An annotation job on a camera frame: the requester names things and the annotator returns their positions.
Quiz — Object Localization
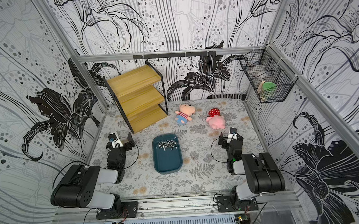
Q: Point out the black wire wall basket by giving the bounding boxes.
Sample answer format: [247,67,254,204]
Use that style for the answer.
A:
[239,49,294,104]

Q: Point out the wooden three-tier shelf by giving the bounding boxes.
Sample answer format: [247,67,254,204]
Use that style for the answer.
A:
[105,62,168,134]

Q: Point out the peach pig plush blue trousers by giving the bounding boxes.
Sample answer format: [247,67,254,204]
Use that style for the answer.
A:
[175,104,196,125]

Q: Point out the pink pig plush red dress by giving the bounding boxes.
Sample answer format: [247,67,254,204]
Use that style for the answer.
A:
[206,108,226,130]

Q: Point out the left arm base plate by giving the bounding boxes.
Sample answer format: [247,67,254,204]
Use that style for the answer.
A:
[96,201,139,220]

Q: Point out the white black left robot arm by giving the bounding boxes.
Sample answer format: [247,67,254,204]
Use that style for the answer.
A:
[51,133,136,210]

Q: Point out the aluminium front rail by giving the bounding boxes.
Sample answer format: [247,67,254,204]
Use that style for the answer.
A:
[53,190,303,224]

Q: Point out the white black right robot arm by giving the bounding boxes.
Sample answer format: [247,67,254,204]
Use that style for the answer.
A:
[218,127,286,202]

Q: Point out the teal plastic storage tray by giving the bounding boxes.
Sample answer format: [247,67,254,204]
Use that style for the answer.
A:
[152,133,183,175]

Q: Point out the floral table mat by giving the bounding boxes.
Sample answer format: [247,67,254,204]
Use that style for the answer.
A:
[96,98,263,198]

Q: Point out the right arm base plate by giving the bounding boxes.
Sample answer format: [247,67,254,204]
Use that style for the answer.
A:
[214,196,259,213]

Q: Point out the pile of steel wing nuts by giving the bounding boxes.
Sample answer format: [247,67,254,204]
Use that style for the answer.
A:
[157,140,178,151]

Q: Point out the green round lid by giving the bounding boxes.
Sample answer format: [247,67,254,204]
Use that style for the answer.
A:
[262,82,278,93]

